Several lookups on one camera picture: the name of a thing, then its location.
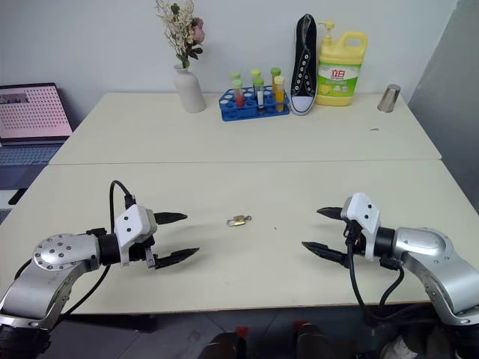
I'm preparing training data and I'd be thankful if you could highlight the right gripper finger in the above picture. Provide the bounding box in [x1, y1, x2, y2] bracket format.
[301, 241, 350, 268]
[316, 206, 344, 221]

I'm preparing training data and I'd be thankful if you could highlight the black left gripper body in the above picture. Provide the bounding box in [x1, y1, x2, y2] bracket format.
[128, 211, 159, 271]

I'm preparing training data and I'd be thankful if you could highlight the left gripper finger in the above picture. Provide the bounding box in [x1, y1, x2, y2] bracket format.
[153, 211, 189, 226]
[153, 247, 201, 271]

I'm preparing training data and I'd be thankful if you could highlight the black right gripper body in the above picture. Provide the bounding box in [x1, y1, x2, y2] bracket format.
[338, 207, 367, 263]

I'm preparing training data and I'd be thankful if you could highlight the dark rounded shape red tip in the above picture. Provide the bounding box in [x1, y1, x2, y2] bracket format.
[291, 320, 336, 359]
[207, 325, 249, 359]

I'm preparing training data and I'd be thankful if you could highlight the white grey shoe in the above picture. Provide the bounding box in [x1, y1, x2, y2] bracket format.
[380, 333, 420, 359]

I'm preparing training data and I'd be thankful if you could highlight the white ceramic vase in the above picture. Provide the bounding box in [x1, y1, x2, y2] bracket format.
[172, 63, 207, 114]

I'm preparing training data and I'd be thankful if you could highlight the silver metal cup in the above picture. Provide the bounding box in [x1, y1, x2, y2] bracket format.
[376, 84, 403, 113]

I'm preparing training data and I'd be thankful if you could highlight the blue test tube rack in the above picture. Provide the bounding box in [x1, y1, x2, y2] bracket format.
[219, 85, 291, 123]

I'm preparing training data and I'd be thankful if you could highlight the yellow-capped tube orange liquid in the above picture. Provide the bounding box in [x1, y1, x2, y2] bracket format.
[272, 76, 286, 114]

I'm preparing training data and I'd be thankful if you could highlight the black flat phone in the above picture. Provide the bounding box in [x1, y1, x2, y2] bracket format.
[7, 188, 28, 206]

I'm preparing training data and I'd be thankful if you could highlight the yellow detergent pump bottle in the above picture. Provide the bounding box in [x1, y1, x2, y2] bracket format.
[314, 19, 369, 107]

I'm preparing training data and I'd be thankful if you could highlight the green-capped tube white label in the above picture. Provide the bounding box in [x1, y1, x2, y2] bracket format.
[252, 77, 266, 114]

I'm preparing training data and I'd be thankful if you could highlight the green-capped tube red liquid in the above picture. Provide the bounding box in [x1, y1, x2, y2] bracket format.
[231, 79, 244, 108]

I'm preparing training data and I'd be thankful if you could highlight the black canvas sneaker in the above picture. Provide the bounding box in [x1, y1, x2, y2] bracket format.
[289, 13, 320, 116]

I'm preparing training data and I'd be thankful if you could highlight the open laptop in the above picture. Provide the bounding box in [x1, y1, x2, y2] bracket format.
[0, 82, 75, 191]

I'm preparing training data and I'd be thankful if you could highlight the dried flower bouquet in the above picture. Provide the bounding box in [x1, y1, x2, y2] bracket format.
[154, 0, 207, 70]

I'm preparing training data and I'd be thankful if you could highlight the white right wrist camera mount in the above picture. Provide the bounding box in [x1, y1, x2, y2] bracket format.
[341, 192, 382, 260]

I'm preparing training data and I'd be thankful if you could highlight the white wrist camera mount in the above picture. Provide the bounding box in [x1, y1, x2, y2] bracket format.
[113, 204, 159, 268]
[341, 192, 382, 260]

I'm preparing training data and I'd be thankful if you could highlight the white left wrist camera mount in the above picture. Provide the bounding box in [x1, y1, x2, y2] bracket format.
[113, 204, 159, 268]

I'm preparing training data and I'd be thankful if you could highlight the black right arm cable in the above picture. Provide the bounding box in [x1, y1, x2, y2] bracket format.
[344, 220, 407, 328]

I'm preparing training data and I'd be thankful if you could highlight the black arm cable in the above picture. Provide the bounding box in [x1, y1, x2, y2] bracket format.
[55, 180, 136, 325]
[344, 220, 407, 328]

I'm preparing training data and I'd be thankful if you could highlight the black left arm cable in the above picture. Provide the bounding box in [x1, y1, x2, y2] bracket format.
[55, 180, 136, 325]

